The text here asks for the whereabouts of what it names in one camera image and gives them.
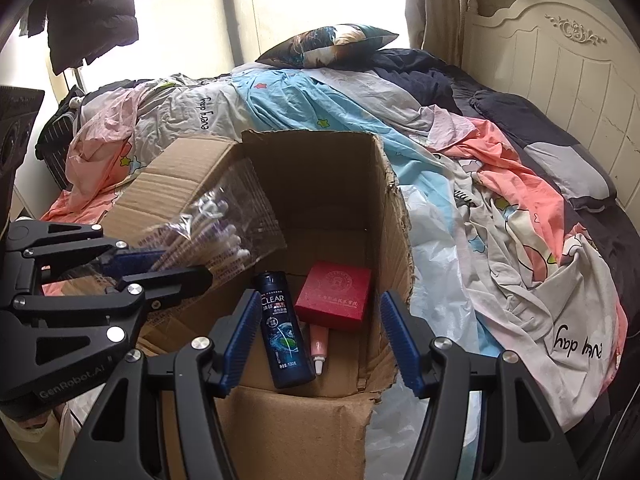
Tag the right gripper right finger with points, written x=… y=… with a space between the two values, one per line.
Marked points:
x=519 y=436

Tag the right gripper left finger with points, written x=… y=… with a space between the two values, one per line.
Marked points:
x=124 y=435

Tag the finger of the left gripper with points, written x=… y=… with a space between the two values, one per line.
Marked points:
x=147 y=292
x=34 y=253

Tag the cotton swab plastic bag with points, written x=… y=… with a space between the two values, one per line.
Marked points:
x=228 y=228

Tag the dark blue shampoo bottle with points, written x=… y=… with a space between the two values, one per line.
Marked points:
x=286 y=350

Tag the pink cosmetic tube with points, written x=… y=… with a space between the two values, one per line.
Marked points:
x=319 y=347

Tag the red gift box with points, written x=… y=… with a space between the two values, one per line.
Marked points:
x=334 y=296

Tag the black striped suitcase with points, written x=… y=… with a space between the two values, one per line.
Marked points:
x=55 y=137

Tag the cardboard box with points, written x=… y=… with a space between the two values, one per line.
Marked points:
x=337 y=200

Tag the dark hanging jacket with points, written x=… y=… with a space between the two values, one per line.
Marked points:
x=80 y=31

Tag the grey navy pillow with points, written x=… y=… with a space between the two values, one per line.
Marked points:
x=577 y=173

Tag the patterned dark pillow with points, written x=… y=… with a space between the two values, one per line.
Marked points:
x=328 y=46

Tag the white bed headboard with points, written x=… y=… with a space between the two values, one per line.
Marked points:
x=576 y=65

